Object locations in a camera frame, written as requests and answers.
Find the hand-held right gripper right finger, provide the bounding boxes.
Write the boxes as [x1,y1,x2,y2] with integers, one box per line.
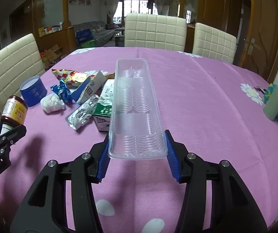
[164,129,268,233]

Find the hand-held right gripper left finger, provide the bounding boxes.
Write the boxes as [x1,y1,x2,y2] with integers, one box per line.
[9,141,110,233]

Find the brown glass bottle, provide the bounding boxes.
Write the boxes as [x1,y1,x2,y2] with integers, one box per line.
[0,96,28,135]

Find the green white carton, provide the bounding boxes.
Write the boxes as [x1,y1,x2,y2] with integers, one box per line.
[92,79,116,133]

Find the clear plastic tray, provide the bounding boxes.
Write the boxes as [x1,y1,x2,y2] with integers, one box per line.
[108,58,168,161]

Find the white crumpled tissue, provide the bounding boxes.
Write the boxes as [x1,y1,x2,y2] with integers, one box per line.
[40,93,65,113]

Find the pink floral tablecloth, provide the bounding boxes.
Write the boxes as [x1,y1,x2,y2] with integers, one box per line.
[0,47,278,233]

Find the silver foil packet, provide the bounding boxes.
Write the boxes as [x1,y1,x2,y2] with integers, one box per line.
[66,94,99,131]

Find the cream quilted chair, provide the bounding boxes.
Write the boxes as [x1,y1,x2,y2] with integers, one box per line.
[0,33,46,113]
[192,23,237,65]
[124,13,187,52]

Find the blue foil wrapper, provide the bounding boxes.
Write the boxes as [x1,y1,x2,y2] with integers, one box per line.
[50,79,73,103]

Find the blue white paper carton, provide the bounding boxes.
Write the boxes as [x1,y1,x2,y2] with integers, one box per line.
[72,70,108,103]

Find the gold red snack wrapper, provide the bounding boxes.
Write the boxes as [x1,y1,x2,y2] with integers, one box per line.
[52,68,97,89]

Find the cardboard box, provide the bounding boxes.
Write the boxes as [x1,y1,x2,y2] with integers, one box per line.
[40,44,64,68]

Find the green colourful bag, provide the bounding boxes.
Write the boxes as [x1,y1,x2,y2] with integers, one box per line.
[80,40,97,48]

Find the green canister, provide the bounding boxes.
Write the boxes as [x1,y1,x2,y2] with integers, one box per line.
[263,85,278,121]

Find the blue bag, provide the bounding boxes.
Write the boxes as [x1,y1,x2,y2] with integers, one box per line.
[76,29,92,42]

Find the coffee table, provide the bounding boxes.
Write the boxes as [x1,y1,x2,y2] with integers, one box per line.
[115,29,125,47]

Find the grey sofa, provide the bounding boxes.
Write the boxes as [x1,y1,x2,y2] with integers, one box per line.
[73,21,116,46]

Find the patterned curtain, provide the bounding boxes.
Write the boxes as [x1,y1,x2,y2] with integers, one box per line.
[100,0,124,26]
[154,0,178,17]

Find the window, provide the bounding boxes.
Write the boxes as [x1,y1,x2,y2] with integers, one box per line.
[116,0,159,25]

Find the wooden door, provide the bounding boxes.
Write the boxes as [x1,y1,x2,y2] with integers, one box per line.
[238,0,278,83]

